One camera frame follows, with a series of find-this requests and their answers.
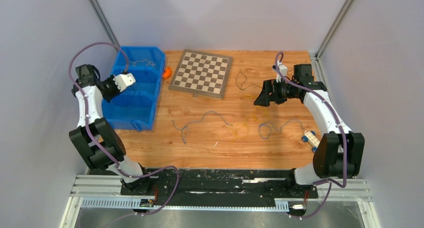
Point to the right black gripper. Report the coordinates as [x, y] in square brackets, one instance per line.
[269, 85]

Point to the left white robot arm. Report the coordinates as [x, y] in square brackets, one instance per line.
[94, 138]

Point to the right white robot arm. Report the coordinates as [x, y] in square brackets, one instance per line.
[339, 153]

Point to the white blue toy block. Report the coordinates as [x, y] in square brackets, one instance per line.
[310, 137]

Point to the checkerboard calibration board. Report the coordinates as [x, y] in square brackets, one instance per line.
[202, 73]

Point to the orange small object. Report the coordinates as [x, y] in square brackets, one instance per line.
[167, 73]

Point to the blue plastic bin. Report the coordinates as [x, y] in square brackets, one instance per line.
[135, 108]

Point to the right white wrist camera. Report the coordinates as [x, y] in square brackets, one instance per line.
[281, 71]

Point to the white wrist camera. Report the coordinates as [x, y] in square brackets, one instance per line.
[123, 81]
[281, 71]

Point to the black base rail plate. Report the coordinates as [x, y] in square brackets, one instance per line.
[226, 187]

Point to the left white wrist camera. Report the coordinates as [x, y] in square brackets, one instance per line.
[123, 81]

